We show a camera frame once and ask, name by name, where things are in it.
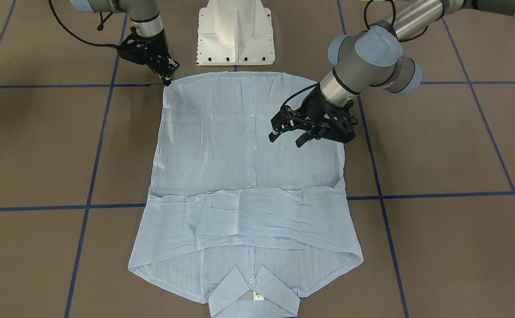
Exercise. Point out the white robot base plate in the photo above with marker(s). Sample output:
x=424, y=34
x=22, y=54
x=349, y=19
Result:
x=235, y=33

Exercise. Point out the light blue button-up shirt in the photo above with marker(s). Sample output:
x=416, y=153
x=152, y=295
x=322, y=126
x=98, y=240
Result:
x=247, y=226

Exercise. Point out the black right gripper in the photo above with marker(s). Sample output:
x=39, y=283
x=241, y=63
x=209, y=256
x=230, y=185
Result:
x=158, y=47

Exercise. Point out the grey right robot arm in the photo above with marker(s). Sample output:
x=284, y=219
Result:
x=144, y=14

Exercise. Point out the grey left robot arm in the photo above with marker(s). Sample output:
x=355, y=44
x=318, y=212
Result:
x=373, y=58

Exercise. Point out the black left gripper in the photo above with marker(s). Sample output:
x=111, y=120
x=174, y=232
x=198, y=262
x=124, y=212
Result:
x=316, y=106

